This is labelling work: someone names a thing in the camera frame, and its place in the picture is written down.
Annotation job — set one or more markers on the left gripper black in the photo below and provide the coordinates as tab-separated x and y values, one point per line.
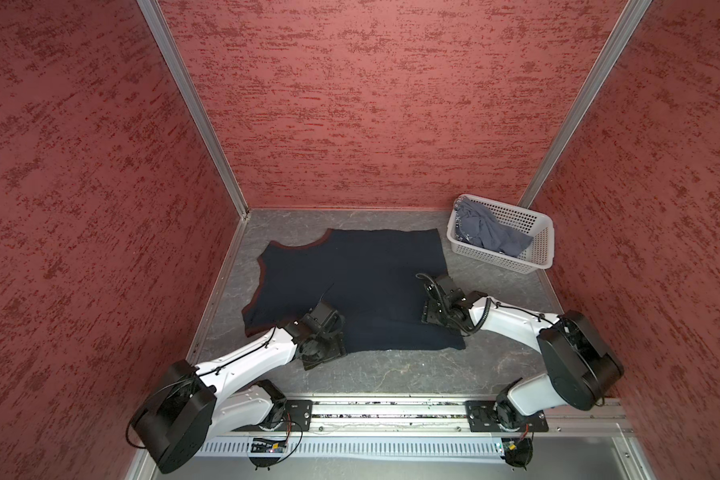
337	350

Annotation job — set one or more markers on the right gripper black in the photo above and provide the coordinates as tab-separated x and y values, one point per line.
428	315

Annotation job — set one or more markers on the navy tank top red trim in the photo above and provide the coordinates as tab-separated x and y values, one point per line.
368	276

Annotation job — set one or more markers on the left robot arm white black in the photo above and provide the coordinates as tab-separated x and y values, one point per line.
194	403

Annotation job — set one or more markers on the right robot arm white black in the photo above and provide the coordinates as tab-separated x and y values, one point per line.
580	367

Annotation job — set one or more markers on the grey blue tank top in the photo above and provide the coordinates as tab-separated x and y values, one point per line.
477	226

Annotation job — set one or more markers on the white plastic laundry basket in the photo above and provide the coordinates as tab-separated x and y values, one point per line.
538	256

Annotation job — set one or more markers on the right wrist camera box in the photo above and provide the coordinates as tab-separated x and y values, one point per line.
449	287

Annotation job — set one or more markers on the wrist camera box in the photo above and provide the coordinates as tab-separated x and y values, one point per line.
323	318
449	287

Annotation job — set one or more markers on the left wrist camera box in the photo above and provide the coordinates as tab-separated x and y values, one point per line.
323	318

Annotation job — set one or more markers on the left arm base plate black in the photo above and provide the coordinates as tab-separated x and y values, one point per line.
288	414

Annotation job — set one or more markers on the aluminium mounting rail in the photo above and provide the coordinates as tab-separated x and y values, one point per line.
437	415

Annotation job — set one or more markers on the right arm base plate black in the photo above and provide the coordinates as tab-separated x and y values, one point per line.
486	415

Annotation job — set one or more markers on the white slotted cable duct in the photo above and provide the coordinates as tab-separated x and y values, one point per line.
468	449

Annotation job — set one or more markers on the left controller board with wires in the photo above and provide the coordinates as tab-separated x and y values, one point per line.
267	447

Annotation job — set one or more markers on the controller board with wires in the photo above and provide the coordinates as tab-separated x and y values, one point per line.
267	447
518	454

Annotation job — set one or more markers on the right controller board with wires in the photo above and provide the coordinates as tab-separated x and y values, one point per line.
518	454

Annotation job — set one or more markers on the left aluminium corner post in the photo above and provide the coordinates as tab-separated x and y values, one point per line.
165	41

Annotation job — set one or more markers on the aluminium corner post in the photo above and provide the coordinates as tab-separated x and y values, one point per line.
165	41
622	31

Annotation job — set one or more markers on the right aluminium corner post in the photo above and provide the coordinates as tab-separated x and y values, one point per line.
622	31

